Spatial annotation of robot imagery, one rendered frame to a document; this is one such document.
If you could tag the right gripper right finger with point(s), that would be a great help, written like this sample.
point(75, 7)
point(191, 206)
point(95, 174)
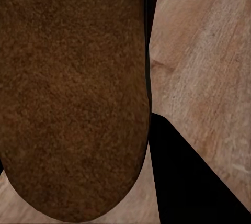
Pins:
point(187, 190)

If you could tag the sandal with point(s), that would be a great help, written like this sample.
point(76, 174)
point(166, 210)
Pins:
point(75, 102)

